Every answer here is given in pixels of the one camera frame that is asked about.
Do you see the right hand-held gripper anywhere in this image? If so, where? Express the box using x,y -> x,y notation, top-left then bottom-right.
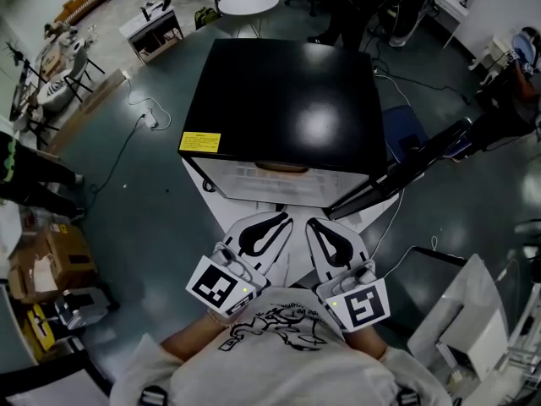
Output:
304,217 -> 391,333

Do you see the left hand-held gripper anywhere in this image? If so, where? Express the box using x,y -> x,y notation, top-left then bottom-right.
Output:
184,211 -> 296,317

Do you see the beige plastic bowl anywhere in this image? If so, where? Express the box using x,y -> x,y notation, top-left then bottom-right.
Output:
254,160 -> 309,173

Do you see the black mini fridge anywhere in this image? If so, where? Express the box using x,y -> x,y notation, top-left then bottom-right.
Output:
177,38 -> 473,222

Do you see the person's left forearm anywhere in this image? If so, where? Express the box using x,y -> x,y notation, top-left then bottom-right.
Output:
160,310 -> 238,361

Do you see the person's right forearm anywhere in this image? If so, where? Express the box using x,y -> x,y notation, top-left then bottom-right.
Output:
344,326 -> 388,361

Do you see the yellow label sticker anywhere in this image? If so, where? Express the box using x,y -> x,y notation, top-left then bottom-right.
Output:
178,131 -> 222,151

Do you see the person's white printed shirt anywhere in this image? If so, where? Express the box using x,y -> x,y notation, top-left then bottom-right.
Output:
109,288 -> 453,406

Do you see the marble top side table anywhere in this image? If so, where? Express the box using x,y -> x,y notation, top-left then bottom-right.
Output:
407,254 -> 508,391

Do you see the white box appliance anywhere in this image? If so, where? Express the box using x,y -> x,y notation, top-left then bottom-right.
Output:
437,306 -> 511,382

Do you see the silver case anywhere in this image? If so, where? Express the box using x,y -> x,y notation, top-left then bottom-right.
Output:
54,288 -> 113,332

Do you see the closed cardboard box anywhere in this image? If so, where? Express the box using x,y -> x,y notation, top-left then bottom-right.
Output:
44,222 -> 94,285

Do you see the open cardboard box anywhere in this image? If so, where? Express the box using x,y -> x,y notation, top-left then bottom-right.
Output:
8,247 -> 58,304

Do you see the green backpack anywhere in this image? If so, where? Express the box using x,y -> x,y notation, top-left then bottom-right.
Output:
194,6 -> 219,31

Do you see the round white table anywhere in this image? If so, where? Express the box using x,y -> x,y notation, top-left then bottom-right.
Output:
218,0 -> 280,37

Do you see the white top wooden cabinet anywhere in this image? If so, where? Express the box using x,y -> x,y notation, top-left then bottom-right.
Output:
118,6 -> 185,65

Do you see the zebra striped pouf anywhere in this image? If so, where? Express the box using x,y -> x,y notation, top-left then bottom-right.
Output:
40,78 -> 73,109

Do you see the grey shell chair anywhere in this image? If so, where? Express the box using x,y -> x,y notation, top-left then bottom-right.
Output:
63,48 -> 107,103

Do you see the black framed white board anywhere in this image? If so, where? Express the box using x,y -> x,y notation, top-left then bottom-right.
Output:
0,347 -> 113,406

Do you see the orange sofa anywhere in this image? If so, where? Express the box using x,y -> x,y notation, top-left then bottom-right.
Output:
53,0 -> 107,23

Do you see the white power cable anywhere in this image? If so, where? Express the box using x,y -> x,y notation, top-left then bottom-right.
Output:
367,188 -> 405,266
382,234 -> 440,278
126,78 -> 172,131

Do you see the beaded bracelet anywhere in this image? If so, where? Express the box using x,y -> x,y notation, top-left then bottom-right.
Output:
207,310 -> 238,327

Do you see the black frame table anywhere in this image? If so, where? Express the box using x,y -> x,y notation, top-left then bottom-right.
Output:
382,245 -> 470,337

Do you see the grey harness strap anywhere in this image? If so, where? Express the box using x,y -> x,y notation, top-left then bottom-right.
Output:
139,385 -> 168,406
396,387 -> 426,406

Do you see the black power cable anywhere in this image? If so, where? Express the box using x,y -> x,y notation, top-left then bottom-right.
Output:
89,116 -> 145,194

